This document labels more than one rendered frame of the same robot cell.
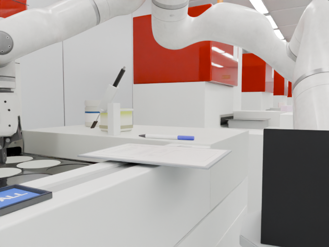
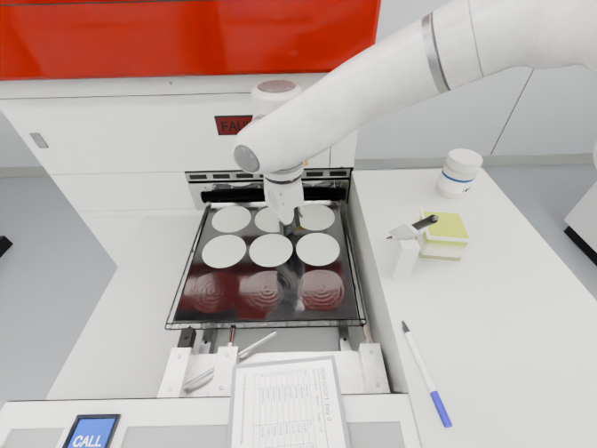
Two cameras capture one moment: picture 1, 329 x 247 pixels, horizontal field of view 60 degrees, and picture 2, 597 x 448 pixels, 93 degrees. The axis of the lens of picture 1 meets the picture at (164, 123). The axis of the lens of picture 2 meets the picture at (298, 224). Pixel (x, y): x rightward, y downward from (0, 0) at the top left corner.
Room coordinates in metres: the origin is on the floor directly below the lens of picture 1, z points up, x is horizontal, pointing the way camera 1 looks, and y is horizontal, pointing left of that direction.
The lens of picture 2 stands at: (0.45, -0.05, 1.40)
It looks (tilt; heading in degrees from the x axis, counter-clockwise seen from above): 44 degrees down; 61
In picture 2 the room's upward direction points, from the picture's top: 2 degrees counter-clockwise
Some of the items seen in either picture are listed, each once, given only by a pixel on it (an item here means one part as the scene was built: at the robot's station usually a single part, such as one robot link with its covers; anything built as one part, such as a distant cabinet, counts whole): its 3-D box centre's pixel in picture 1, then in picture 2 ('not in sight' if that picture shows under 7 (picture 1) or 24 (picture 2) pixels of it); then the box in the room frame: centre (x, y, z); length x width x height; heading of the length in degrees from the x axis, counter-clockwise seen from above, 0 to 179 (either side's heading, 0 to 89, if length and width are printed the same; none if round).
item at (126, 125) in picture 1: (116, 119); (439, 236); (0.86, 0.15, 1.00); 0.07 x 0.07 x 0.07; 53
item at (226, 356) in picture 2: not in sight; (226, 373); (0.42, 0.16, 0.89); 0.08 x 0.03 x 0.03; 61
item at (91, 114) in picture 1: (94, 113); (457, 174); (1.04, 0.26, 1.01); 0.07 x 0.07 x 0.10
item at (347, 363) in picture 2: not in sight; (274, 379); (0.49, 0.12, 0.87); 0.36 x 0.08 x 0.03; 151
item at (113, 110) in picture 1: (108, 110); (404, 244); (0.76, 0.15, 1.03); 0.06 x 0.04 x 0.13; 61
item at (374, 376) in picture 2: not in sight; (373, 371); (0.64, 0.04, 0.89); 0.08 x 0.03 x 0.03; 61
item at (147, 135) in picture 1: (165, 136); (423, 367); (0.67, 0.00, 0.97); 0.14 x 0.01 x 0.01; 69
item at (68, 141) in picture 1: (135, 152); (454, 283); (0.89, 0.09, 0.89); 0.62 x 0.35 x 0.14; 61
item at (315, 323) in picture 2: not in sight; (265, 324); (0.52, 0.21, 0.90); 0.38 x 0.01 x 0.01; 151
